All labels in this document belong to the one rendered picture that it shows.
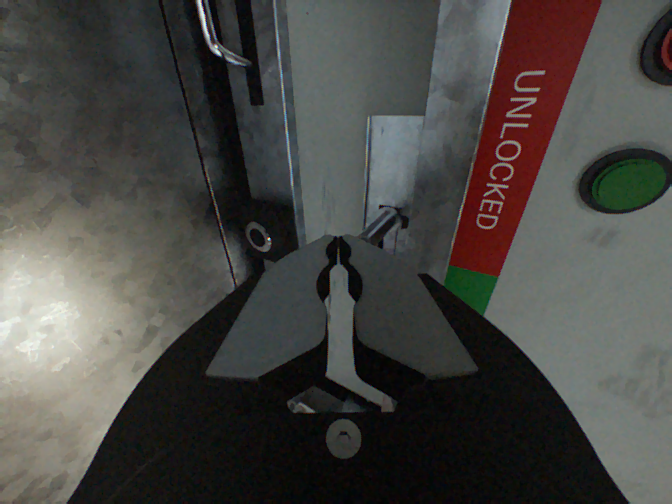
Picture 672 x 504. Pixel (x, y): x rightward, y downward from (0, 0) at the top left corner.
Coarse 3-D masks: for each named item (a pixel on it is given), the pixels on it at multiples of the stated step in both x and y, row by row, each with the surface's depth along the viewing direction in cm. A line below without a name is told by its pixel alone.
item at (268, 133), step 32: (224, 0) 18; (256, 0) 17; (224, 32) 19; (256, 32) 18; (256, 64) 19; (288, 64) 19; (256, 96) 20; (288, 96) 19; (256, 128) 22; (288, 128) 20; (256, 160) 23; (288, 160) 22; (256, 192) 25; (288, 192) 23
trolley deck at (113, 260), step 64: (0, 0) 12; (64, 0) 13; (128, 0) 16; (0, 64) 12; (64, 64) 14; (128, 64) 16; (0, 128) 13; (64, 128) 15; (128, 128) 17; (0, 192) 13; (64, 192) 15; (128, 192) 18; (192, 192) 23; (0, 256) 14; (64, 256) 16; (128, 256) 19; (192, 256) 24; (0, 320) 14; (64, 320) 17; (128, 320) 20; (192, 320) 26; (0, 384) 15; (64, 384) 18; (128, 384) 22; (0, 448) 15; (64, 448) 18
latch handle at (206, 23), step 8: (200, 0) 15; (200, 8) 15; (208, 8) 15; (200, 16) 15; (208, 16) 15; (200, 24) 16; (208, 24) 15; (208, 32) 16; (208, 40) 16; (216, 40) 16; (216, 48) 16; (224, 48) 17; (224, 56) 17; (232, 56) 17; (240, 56) 18; (232, 64) 18; (240, 64) 18; (248, 64) 19
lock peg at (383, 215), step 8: (384, 208) 20; (392, 208) 20; (376, 216) 21; (384, 216) 19; (392, 216) 20; (400, 216) 20; (376, 224) 18; (384, 224) 18; (392, 224) 19; (408, 224) 19; (368, 232) 17; (376, 232) 17; (384, 232) 18; (368, 240) 16; (376, 240) 17
